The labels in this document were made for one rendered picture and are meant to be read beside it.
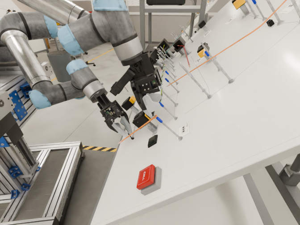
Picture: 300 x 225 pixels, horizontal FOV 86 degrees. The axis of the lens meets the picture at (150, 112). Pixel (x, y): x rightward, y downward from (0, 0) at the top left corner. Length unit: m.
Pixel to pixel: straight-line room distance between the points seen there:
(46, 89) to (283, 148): 0.71
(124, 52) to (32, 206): 1.41
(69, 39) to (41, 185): 1.41
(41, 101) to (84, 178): 1.28
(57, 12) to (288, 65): 0.62
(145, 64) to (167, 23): 7.62
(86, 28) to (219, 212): 0.75
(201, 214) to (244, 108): 0.47
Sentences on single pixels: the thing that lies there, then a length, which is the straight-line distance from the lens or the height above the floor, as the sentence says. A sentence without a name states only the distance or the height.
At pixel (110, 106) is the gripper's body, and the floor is 1.15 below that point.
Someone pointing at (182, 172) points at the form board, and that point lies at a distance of 0.40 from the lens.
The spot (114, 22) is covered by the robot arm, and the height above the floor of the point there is 1.42.
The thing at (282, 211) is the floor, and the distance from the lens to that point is 1.95.
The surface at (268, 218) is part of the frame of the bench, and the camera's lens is 0.83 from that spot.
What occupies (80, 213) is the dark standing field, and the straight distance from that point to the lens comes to 1.70.
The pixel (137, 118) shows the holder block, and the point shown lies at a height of 1.12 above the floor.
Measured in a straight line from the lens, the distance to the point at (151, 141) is 0.57.
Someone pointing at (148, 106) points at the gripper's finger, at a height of 1.18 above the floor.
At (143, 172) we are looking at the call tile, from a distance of 0.45.
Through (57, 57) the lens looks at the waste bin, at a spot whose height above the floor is 0.57.
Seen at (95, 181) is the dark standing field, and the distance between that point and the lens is 1.82.
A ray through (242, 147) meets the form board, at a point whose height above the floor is 1.23.
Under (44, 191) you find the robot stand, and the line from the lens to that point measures 1.67.
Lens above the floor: 1.45
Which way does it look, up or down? 33 degrees down
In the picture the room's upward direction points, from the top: straight up
